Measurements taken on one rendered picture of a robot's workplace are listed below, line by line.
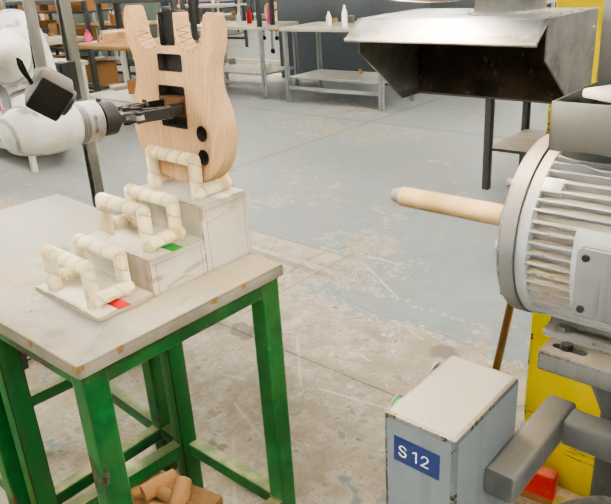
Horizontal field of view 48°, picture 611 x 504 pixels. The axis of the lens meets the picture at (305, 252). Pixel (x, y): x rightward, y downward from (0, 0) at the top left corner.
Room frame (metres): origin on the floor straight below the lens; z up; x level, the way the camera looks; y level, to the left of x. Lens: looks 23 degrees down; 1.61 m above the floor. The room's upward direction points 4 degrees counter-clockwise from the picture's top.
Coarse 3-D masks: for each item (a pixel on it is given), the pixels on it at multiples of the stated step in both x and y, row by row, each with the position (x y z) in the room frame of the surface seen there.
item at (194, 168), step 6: (192, 162) 1.57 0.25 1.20; (198, 162) 1.57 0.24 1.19; (192, 168) 1.57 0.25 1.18; (198, 168) 1.57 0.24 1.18; (192, 174) 1.57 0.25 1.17; (198, 174) 1.57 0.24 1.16; (192, 180) 1.57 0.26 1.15; (198, 180) 1.57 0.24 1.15; (192, 186) 1.57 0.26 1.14; (192, 192) 1.57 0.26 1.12; (192, 198) 1.58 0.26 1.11; (198, 198) 1.57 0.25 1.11
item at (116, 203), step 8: (96, 200) 1.57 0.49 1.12; (104, 200) 1.55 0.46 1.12; (112, 200) 1.53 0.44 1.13; (120, 200) 1.52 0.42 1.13; (128, 200) 1.51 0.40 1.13; (112, 208) 1.53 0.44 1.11; (120, 208) 1.50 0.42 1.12; (128, 208) 1.48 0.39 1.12; (136, 208) 1.46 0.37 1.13; (144, 208) 1.46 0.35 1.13
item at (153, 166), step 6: (150, 162) 1.68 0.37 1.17; (156, 162) 1.69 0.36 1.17; (150, 168) 1.68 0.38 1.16; (156, 168) 1.69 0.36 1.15; (150, 174) 1.69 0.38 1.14; (156, 174) 1.69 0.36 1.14; (150, 180) 1.69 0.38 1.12; (156, 180) 1.69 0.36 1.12; (150, 186) 1.69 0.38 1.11; (156, 186) 1.68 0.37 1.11; (162, 186) 1.70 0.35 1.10
